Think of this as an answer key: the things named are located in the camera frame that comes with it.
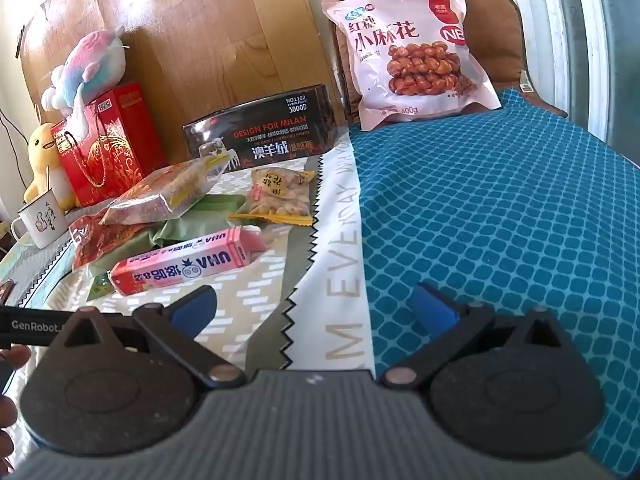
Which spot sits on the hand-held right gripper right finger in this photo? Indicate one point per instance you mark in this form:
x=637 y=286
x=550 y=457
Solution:
x=435 y=307

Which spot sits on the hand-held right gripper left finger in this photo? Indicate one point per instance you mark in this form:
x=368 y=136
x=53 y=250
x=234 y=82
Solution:
x=192 y=307

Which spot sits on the pink candy box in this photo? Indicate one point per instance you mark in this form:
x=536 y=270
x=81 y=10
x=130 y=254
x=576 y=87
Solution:
x=185 y=260

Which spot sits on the pale green packet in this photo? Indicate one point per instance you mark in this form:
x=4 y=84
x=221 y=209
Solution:
x=200 y=215

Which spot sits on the red snack packet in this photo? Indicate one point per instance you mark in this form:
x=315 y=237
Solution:
x=100 y=240

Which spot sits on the clear snack packet yellow strip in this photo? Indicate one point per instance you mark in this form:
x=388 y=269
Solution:
x=160 y=190

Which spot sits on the yellow edged peanut packet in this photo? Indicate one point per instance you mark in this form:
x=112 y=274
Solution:
x=280 y=195

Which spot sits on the black cardboard box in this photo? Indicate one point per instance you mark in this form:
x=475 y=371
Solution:
x=270 y=125

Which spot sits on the person's left hand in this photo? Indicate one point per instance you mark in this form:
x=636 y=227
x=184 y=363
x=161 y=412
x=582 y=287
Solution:
x=12 y=357

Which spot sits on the mint quilt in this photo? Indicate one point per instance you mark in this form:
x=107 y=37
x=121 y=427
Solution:
x=35 y=270

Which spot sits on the small green packet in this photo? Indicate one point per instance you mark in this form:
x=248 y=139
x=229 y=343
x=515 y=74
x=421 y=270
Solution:
x=100 y=287

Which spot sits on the small pink packet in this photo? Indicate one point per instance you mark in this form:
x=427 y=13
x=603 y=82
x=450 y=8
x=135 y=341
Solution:
x=252 y=237

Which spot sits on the white enamel mug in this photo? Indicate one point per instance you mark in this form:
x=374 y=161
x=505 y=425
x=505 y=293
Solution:
x=42 y=220

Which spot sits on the white zigzag printed cloth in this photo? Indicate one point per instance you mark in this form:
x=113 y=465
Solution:
x=330 y=260

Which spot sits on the teal patterned blanket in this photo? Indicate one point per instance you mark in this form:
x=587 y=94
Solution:
x=490 y=200

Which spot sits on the yellow duck plush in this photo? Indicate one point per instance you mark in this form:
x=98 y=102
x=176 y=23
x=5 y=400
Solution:
x=42 y=155

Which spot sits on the red gift box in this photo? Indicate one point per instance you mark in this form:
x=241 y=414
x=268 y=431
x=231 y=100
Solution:
x=110 y=145

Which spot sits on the large pink snack bag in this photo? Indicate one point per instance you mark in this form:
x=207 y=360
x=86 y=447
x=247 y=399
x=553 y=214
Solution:
x=410 y=50

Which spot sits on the pastel plush toy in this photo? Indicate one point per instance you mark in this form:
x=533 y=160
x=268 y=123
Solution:
x=95 y=65

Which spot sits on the wooden headboard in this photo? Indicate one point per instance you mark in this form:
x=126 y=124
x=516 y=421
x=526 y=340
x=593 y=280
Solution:
x=200 y=35

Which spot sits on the brown chair cushion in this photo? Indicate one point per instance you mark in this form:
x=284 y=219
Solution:
x=492 y=35

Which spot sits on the white framed glass door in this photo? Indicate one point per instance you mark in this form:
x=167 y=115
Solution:
x=585 y=35

